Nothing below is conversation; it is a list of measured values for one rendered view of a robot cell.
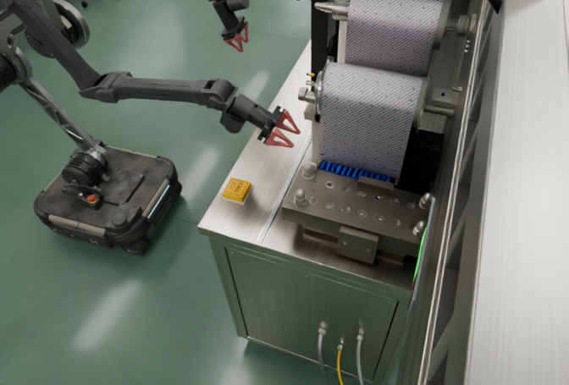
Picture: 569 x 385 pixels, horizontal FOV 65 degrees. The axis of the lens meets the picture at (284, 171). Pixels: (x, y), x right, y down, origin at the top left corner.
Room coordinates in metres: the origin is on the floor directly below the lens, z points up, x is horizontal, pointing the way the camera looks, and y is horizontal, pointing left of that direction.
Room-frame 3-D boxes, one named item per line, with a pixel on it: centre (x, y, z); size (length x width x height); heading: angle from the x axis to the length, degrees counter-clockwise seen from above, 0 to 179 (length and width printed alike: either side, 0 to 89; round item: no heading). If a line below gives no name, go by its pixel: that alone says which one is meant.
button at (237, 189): (0.90, 0.15, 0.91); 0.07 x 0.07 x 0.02; 67
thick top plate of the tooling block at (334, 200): (0.73, -0.20, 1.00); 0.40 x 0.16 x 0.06; 67
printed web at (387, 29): (1.03, -0.29, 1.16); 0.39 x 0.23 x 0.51; 157
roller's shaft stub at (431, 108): (0.84, -0.39, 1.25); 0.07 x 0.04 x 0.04; 67
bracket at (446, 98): (0.84, -0.40, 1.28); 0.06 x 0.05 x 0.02; 67
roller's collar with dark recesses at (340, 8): (1.20, -0.20, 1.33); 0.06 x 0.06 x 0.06; 67
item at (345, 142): (0.86, -0.21, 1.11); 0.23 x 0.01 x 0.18; 67
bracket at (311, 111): (1.01, -0.10, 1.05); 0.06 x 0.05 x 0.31; 67
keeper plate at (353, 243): (0.64, -0.18, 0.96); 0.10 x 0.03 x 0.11; 67
